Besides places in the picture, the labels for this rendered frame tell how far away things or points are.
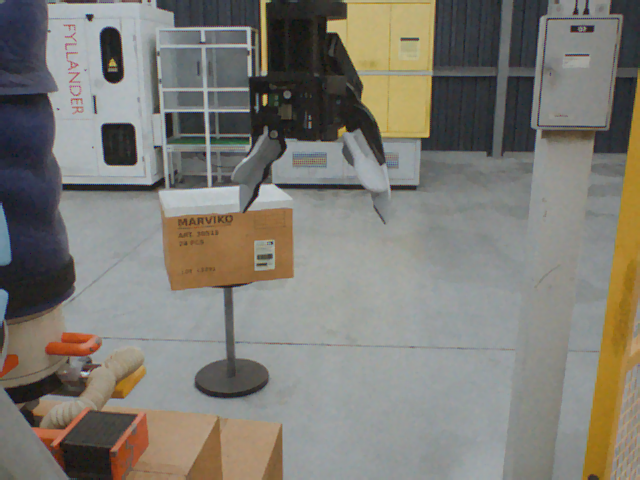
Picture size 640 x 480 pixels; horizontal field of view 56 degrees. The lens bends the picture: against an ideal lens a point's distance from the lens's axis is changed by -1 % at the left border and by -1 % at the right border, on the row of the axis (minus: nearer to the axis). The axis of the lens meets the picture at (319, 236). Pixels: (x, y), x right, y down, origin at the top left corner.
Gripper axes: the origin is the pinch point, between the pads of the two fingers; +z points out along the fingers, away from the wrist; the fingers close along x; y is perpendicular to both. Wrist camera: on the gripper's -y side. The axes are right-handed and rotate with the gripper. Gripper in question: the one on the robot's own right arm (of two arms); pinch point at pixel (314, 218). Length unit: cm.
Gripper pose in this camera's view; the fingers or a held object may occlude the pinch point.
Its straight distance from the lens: 60.5
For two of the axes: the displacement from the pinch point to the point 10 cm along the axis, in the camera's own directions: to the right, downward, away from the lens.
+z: 0.0, 9.6, 2.7
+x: 9.5, 0.8, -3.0
